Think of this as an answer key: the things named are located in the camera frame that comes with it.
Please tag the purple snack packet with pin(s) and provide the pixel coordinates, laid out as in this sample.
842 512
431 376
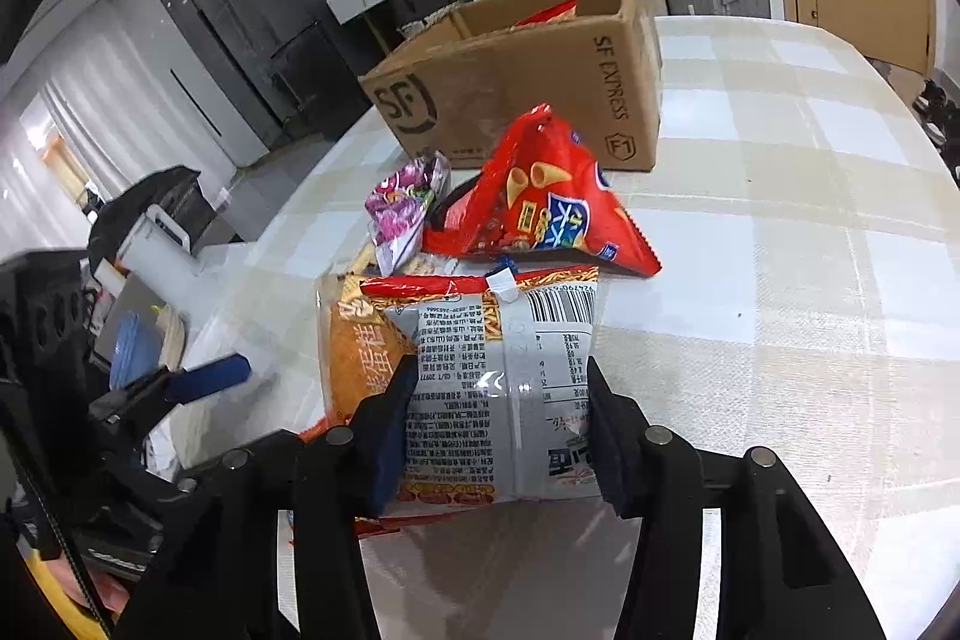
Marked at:
401 205

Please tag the plaid beige cloth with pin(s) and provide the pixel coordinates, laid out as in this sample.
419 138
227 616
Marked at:
787 235

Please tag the brown cardboard box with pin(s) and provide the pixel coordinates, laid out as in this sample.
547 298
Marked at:
510 85

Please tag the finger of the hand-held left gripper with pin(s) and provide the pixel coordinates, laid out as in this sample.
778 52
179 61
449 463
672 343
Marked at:
217 374

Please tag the white and red noodle packet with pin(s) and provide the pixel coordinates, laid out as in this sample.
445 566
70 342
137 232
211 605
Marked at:
495 385

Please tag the red cone snack bag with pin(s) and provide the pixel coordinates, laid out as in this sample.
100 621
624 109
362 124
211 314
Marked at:
540 197

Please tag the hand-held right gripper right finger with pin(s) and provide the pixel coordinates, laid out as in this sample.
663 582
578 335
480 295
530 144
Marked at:
609 452

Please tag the white plastic jug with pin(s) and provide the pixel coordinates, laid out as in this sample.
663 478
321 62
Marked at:
161 257

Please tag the white curtain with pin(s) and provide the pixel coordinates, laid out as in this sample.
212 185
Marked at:
45 175

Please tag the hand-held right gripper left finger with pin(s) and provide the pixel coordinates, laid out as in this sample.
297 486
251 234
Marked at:
390 441

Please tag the dark shoes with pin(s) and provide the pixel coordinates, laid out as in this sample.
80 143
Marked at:
941 108

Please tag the black backpack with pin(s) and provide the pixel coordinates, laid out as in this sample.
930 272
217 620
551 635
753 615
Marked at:
165 190

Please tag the orange cake packet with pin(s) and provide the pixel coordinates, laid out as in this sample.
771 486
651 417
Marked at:
352 355

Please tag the dark glass cabinet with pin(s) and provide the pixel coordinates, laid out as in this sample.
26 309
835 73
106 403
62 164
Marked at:
187 10

